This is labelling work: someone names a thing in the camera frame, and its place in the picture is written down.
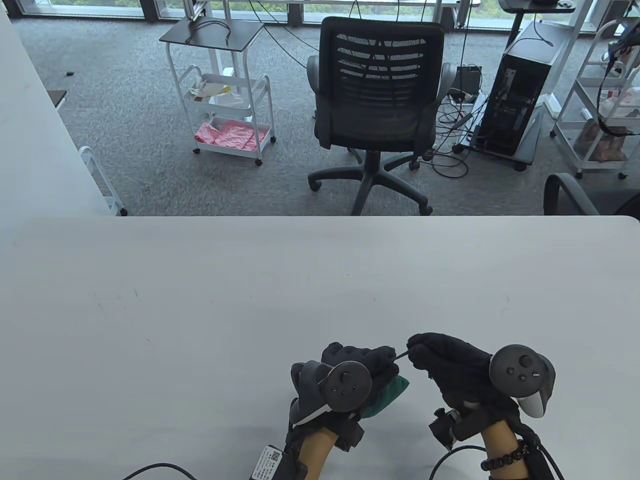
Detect black labelled left wrist module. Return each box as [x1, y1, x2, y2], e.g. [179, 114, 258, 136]
[247, 442, 308, 480]

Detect black module cable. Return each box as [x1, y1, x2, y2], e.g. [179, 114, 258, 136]
[120, 462, 201, 480]
[430, 445, 488, 480]

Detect white wire shelf cart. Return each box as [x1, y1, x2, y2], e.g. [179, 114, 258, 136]
[550, 20, 640, 180]

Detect black left module cable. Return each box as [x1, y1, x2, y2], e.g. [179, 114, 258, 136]
[120, 462, 201, 480]

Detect black mesh office chair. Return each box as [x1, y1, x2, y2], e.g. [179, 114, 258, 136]
[306, 16, 458, 217]

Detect white plastic bag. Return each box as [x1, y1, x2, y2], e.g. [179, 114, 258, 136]
[189, 75, 251, 108]

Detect tangle of black floor cables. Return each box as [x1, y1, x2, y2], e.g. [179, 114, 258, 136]
[422, 90, 488, 178]

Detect white cart with dark top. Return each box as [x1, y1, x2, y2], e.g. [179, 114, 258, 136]
[159, 16, 277, 167]

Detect grey hand controller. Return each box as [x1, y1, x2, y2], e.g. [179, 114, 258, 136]
[290, 360, 373, 426]
[489, 344, 556, 419]

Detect black right module cable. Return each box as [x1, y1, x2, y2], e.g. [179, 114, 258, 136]
[430, 445, 488, 480]

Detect white metal rack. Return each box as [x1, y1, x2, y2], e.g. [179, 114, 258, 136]
[77, 146, 129, 217]

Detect person's right hand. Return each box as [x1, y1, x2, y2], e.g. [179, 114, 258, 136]
[406, 332, 521, 448]

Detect green drawstring bag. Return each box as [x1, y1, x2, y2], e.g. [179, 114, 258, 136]
[360, 376, 411, 420]

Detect dark standing desk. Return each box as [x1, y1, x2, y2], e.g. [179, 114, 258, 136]
[498, 0, 576, 48]

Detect grey computer tower stand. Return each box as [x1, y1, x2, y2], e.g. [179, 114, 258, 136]
[452, 95, 546, 172]

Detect person's left hand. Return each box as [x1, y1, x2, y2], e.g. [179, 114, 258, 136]
[285, 342, 401, 451]

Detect grey right hand controller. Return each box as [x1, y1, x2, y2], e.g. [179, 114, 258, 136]
[489, 344, 556, 419]

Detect person's right forearm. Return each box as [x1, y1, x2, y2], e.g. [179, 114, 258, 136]
[477, 420, 533, 480]

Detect pink plastic bags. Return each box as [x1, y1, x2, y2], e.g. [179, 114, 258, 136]
[195, 120, 258, 151]

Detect black cable on cart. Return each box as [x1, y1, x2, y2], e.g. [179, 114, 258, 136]
[187, 17, 232, 48]

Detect black box on floor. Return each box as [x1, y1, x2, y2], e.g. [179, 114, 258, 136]
[456, 65, 483, 91]

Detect grey left hand controller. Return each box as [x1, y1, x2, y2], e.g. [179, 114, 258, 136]
[290, 360, 373, 426]

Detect black bead bracelet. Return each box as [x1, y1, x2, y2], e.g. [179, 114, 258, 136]
[481, 440, 531, 471]

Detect white desk leg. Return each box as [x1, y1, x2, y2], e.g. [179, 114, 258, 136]
[542, 0, 608, 118]

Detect black computer tower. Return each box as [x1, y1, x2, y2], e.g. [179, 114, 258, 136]
[482, 22, 568, 157]

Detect person's left forearm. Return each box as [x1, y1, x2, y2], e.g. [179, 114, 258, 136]
[295, 427, 341, 480]

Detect dark grey chair armrest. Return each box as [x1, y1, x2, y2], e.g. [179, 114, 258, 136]
[543, 172, 640, 217]

